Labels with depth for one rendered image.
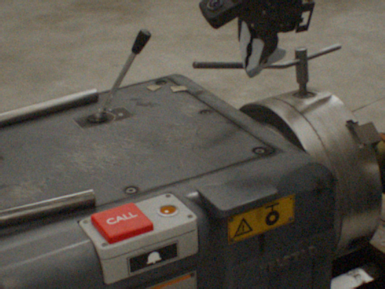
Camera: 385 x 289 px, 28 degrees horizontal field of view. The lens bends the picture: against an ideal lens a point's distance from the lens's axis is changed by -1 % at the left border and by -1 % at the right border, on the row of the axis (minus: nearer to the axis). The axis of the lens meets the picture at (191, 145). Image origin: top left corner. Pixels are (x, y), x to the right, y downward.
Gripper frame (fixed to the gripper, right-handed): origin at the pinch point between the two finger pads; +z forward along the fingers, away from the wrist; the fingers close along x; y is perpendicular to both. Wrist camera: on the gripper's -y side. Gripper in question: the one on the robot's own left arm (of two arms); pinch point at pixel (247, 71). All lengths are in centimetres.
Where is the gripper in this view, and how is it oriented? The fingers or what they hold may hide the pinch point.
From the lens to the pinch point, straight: 122.0
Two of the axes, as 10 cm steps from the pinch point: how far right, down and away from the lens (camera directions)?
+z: -1.2, 7.2, 6.9
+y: 8.7, -2.5, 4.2
